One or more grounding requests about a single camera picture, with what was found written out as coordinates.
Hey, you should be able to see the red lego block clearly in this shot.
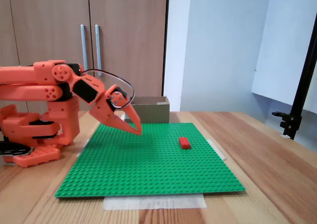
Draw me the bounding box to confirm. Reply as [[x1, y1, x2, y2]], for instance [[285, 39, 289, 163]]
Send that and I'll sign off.
[[178, 136, 192, 150]]

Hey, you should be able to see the open cardboard box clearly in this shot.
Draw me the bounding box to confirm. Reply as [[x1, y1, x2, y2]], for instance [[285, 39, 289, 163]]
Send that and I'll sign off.
[[123, 96, 171, 124]]

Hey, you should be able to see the green lego baseplate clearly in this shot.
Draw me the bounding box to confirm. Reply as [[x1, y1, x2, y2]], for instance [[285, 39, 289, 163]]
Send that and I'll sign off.
[[54, 122, 246, 199]]

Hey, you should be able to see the masking tape strip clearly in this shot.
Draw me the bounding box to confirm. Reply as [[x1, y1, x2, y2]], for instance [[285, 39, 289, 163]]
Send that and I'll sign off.
[[103, 193, 208, 211], [207, 139, 227, 161], [75, 139, 90, 158]]

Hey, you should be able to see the brown wooden cabinet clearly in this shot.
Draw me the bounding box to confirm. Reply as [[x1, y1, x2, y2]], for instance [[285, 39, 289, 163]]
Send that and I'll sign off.
[[0, 0, 170, 113]]

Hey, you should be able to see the black stand with clamp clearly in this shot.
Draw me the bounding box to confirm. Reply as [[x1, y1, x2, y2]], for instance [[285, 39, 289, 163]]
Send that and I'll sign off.
[[271, 19, 317, 141]]

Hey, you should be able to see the thin gripper servo cable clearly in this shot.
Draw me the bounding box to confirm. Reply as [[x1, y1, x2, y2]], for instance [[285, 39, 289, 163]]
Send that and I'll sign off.
[[80, 69, 136, 110]]

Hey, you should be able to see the metal cabinet door handle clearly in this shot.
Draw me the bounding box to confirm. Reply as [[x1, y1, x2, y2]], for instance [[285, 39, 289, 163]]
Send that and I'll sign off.
[[95, 24, 103, 77], [80, 24, 89, 71]]

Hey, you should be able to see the white wall panel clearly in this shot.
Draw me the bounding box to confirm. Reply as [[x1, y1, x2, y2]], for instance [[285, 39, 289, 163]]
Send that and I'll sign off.
[[251, 0, 317, 114]]

